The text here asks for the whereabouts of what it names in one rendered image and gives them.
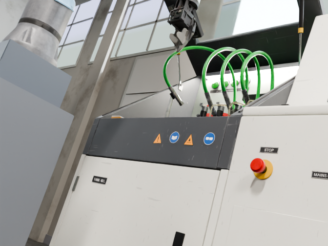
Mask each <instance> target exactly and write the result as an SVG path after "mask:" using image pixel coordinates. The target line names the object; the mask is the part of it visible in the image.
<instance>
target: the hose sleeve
mask: <svg viewBox="0 0 328 246"><path fill-rule="evenodd" d="M169 90H170V92H171V93H172V94H173V96H174V97H175V99H176V100H177V102H178V103H180V102H181V101H182V100H181V98H180V97H179V96H178V94H177V93H176V91H175V89H174V88H173V87H172V86H170V87H169Z"/></svg>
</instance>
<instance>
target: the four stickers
mask: <svg viewBox="0 0 328 246"><path fill-rule="evenodd" d="M163 136H164V132H161V133H155V137H154V140H153V144H161V143H162V139H163ZM179 136H180V131H172V132H171V134H170V138H169V142H168V143H178V140H179ZM195 137H196V134H195V133H187V134H186V136H185V140H184V144H183V145H191V146H193V145H194V141H195ZM215 137H216V133H214V132H205V136H204V140H203V143H202V144H205V145H213V144H214V140H215Z"/></svg>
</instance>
